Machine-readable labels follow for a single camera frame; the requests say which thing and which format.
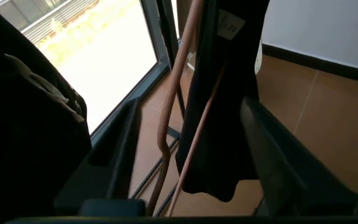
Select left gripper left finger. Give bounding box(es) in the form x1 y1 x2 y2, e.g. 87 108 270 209
54 98 142 217

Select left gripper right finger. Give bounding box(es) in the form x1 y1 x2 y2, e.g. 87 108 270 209
240 96 358 217

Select black T-shirt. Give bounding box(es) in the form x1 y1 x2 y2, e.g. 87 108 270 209
175 0 272 203

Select black shorts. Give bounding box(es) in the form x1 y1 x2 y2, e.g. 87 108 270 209
0 0 93 224

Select pink clothes hanger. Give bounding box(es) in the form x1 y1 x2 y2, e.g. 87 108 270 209
146 0 226 217

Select white laundry basket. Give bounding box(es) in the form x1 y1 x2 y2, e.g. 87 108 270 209
186 40 264 75

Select black clothes rack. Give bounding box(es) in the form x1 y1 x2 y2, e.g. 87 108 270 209
131 0 186 217

